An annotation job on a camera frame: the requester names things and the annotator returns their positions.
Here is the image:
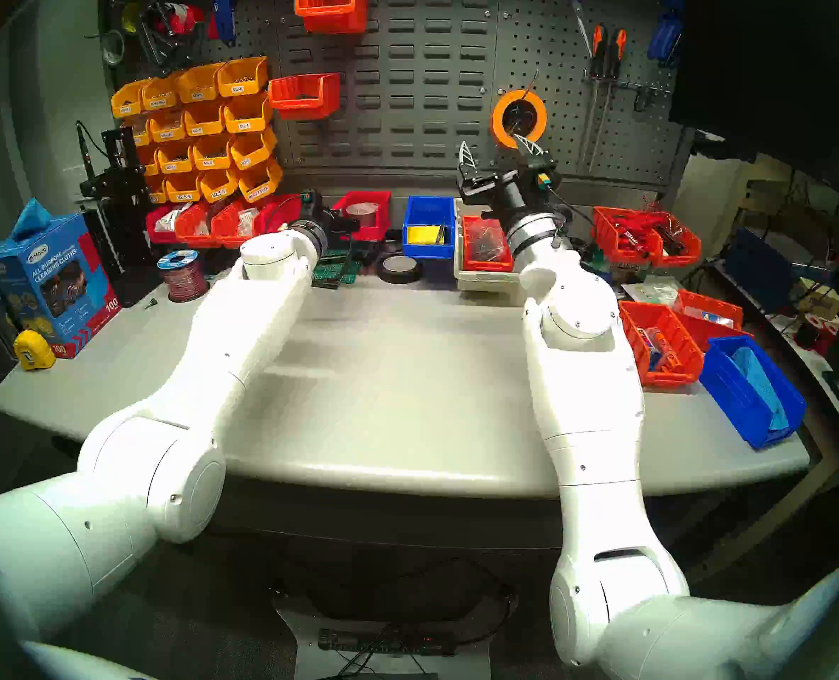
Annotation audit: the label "blue cloth in box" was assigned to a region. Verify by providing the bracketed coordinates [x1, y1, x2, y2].
[10, 197, 53, 242]

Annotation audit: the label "black probe pen with cable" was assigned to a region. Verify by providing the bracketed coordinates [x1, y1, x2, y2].
[75, 120, 98, 180]

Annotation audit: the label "yellow bin labelled M3-4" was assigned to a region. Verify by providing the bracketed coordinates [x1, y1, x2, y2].
[223, 91, 275, 134]

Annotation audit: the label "black vise clamp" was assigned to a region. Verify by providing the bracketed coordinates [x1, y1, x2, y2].
[136, 0, 208, 77]

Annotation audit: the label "large beige plastic bin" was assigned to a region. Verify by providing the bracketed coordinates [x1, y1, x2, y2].
[452, 198, 526, 292]

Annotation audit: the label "blue cloth in bin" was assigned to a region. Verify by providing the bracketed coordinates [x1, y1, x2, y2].
[731, 346, 792, 431]

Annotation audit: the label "file with orange-black handle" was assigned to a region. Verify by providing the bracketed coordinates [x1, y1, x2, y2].
[589, 28, 627, 173]
[577, 24, 608, 173]

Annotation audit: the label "black monitor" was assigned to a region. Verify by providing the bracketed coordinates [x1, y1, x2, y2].
[667, 0, 839, 215]

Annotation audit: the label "green cutting mat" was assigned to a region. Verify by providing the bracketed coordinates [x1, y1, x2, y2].
[312, 243, 364, 290]

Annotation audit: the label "small blue plastic bin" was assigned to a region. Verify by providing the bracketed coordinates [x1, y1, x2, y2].
[402, 195, 457, 260]

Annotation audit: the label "clear plastic bag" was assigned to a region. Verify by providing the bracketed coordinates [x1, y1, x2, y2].
[621, 282, 682, 307]

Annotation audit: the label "dark red wire spool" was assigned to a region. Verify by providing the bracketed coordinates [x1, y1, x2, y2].
[791, 314, 827, 352]

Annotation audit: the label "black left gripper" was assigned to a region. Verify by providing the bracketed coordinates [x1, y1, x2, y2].
[299, 190, 361, 243]

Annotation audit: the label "dark blue crate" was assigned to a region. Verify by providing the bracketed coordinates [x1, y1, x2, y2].
[723, 225, 795, 304]

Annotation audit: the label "yellow bin labelled M4-0.7X6 HEX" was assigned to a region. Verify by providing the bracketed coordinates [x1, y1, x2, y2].
[238, 158, 284, 203]

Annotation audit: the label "yellow bin labelled M3-8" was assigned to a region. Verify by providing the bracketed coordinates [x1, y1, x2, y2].
[192, 135, 235, 171]

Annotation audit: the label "black power strip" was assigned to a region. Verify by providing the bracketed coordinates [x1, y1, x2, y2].
[318, 629, 456, 658]

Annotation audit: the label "blue and red hand tool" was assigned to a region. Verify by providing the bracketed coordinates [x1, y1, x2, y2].
[207, 0, 247, 47]

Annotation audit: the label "cardboard box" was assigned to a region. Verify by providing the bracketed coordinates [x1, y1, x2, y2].
[791, 278, 839, 318]

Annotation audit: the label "yellow bin labelled M3-12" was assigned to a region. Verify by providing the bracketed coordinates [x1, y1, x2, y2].
[156, 140, 197, 175]

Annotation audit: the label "large blue plastic bin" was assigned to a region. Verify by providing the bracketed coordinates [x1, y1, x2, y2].
[699, 335, 807, 450]

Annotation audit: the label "red tool bundle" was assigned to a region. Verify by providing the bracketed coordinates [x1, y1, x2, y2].
[607, 208, 664, 258]

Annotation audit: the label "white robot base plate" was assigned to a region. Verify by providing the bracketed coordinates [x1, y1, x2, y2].
[271, 586, 516, 680]

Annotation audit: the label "yellow bin labelled M3-6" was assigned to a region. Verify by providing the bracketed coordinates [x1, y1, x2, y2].
[228, 126, 279, 171]

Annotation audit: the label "yellow tape measure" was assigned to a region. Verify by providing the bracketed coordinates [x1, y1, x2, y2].
[13, 329, 58, 372]

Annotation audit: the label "black metal stand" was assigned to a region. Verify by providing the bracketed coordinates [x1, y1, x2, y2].
[80, 127, 162, 307]

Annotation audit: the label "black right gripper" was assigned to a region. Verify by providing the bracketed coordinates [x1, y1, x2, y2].
[458, 134, 559, 216]

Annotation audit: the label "orange tape roll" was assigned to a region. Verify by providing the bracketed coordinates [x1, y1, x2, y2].
[491, 89, 548, 150]

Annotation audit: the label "clear bag of black screws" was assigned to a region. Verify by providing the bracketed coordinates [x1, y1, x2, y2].
[469, 218, 509, 261]

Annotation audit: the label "yellow bin labelled M3X6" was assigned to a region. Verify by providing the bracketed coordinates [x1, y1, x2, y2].
[216, 56, 269, 97]

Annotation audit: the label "yellow bin labelled M4X4X6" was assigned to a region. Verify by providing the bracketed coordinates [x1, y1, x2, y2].
[147, 108, 188, 142]

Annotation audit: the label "black tape roll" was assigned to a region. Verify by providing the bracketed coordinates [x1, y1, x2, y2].
[376, 254, 424, 285]

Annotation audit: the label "grey louvred pegboard panel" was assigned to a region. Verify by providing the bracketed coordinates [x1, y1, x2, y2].
[97, 0, 696, 191]

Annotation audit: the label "purple handled scissors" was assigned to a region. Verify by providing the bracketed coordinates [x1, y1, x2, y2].
[558, 0, 594, 57]

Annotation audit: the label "red bin with glue sticks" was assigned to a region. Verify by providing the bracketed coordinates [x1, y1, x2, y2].
[619, 301, 706, 389]

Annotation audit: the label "blue cleaning cloths box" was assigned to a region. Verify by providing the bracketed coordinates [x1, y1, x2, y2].
[0, 212, 121, 361]

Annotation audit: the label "red plastic storage bin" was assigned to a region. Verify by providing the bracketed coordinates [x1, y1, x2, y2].
[643, 211, 702, 268]
[145, 203, 183, 244]
[673, 289, 753, 350]
[593, 206, 657, 265]
[174, 200, 222, 249]
[461, 215, 516, 273]
[331, 191, 393, 243]
[257, 194, 307, 237]
[211, 198, 264, 249]

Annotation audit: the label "orange-red wall bin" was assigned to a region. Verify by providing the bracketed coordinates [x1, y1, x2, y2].
[269, 73, 341, 121]
[293, 0, 369, 35]

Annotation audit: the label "yellow bin labelled M2.5-6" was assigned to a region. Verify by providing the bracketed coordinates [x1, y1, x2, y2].
[163, 170, 204, 203]

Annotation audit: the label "red and white tape roll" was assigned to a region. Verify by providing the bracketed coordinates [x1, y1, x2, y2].
[154, 2, 204, 35]

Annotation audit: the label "black braided cable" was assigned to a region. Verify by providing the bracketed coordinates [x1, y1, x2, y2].
[482, 197, 597, 240]

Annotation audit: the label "yellow bin labelled M2.5-5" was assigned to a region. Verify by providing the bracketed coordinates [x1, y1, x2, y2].
[199, 165, 242, 203]

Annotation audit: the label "yellow bin labelled M4-6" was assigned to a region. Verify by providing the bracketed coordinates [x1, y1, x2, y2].
[182, 99, 228, 137]

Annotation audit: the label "yellow bin labelled M3X8 BRD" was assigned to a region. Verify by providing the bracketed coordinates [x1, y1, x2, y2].
[140, 72, 183, 111]

